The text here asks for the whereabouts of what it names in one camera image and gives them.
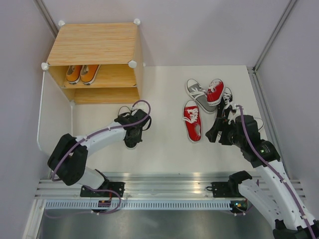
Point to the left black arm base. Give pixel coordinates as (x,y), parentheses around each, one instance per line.
(107,196)

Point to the right aluminium frame post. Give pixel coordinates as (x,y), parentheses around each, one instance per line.
(261,76)

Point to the aluminium frame post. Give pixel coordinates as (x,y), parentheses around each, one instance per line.
(47,17)
(261,76)

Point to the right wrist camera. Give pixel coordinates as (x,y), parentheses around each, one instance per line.
(236,111)

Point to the black sneaker orange sole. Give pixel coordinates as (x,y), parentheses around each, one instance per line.
(124,109)

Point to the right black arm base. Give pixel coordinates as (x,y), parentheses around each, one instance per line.
(229,189)

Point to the grey sneaker right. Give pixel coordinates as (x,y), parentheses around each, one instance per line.
(260,123)

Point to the wooden two-shelf shoe cabinet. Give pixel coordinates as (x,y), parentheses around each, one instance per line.
(117,47)

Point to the black sneaker back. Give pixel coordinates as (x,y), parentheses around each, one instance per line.
(224,107)

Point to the red sneaker back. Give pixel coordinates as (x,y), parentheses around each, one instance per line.
(215,92)

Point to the red sneaker front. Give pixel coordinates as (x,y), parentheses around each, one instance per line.
(192,120)

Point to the red sneaker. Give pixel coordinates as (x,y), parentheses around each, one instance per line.
(192,120)
(215,92)

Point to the grey sneaker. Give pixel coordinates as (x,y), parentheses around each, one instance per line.
(260,123)
(199,95)

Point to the left aluminium frame post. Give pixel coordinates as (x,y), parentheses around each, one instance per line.
(47,17)

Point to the aluminium mounting rail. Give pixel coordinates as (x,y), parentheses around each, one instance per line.
(142,186)

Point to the grey sneaker back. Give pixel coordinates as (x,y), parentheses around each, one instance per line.
(199,95)

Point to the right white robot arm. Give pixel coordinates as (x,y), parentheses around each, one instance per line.
(283,209)

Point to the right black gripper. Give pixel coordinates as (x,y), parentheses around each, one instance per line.
(212,133)

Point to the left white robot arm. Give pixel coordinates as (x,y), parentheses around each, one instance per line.
(69,158)

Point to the white slotted cable duct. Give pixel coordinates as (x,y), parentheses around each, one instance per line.
(140,205)

